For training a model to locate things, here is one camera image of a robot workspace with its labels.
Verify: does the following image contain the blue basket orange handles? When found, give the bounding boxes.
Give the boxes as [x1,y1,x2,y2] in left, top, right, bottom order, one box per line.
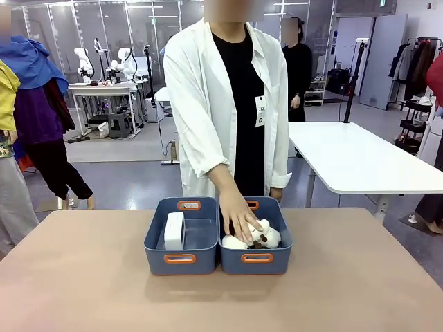
[143,196,220,277]
[217,196,294,276]

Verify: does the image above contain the black camera stand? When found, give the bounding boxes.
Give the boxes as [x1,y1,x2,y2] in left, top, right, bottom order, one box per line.
[143,44,157,109]

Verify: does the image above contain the person's right forearm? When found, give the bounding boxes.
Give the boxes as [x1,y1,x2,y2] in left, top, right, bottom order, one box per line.
[207,163,239,195]

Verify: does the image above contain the black trolley cart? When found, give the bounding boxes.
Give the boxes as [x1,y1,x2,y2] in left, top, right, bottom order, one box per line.
[395,98,434,155]

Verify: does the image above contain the large white table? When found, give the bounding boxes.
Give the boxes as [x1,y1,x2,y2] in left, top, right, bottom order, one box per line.
[287,121,443,222]

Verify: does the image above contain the blue garment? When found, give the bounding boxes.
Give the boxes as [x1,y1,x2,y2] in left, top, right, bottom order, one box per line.
[0,35,69,96]

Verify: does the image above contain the person in black clothes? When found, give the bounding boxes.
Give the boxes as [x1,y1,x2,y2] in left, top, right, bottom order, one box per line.
[280,16,314,123]

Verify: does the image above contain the clothes rack with coats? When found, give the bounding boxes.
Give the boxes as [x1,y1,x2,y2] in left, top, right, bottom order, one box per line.
[384,36,443,112]

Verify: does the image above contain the grey step stool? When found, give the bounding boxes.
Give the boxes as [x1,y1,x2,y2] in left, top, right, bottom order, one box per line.
[107,111,132,140]

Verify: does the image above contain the white plush toy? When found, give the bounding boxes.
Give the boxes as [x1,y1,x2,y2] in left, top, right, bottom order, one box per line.
[221,218,282,251]

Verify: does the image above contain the person's right hand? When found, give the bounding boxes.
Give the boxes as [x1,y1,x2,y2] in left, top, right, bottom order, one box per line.
[218,186,264,243]

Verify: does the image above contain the small white standing desk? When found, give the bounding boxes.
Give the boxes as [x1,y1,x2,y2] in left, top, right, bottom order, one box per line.
[153,86,181,166]

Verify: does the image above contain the person in grey trousers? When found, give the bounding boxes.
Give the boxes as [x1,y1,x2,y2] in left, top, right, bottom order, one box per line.
[0,131,40,259]

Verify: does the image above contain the purple garment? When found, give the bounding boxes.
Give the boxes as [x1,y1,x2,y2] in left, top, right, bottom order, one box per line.
[12,79,75,146]

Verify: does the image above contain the wooden shoe shelf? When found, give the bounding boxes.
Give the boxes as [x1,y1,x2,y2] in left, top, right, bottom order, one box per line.
[304,80,327,108]

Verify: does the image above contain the person in white shirt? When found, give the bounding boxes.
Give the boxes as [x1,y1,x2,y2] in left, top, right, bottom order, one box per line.
[162,17,290,203]

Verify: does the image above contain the yellow garment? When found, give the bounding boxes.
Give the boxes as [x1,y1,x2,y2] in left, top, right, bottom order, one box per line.
[0,59,21,132]

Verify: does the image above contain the black tripod pole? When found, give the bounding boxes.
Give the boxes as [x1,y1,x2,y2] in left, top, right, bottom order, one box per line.
[343,39,368,125]

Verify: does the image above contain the white name tag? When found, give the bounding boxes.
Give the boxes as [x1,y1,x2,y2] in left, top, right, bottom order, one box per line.
[254,95,267,129]

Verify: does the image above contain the person in black trousers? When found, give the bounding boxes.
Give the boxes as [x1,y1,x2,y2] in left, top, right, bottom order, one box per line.
[23,138,95,211]

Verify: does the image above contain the black bag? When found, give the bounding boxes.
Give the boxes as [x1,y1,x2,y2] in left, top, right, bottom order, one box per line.
[326,68,356,97]

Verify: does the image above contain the red garment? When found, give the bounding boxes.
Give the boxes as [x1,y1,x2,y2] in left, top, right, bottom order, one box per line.
[425,54,443,109]

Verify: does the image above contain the white digital clock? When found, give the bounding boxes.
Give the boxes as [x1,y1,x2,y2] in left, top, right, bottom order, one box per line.
[163,211,187,251]

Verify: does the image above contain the white workbench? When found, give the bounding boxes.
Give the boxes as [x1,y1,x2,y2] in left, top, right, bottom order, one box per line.
[67,81,142,136]

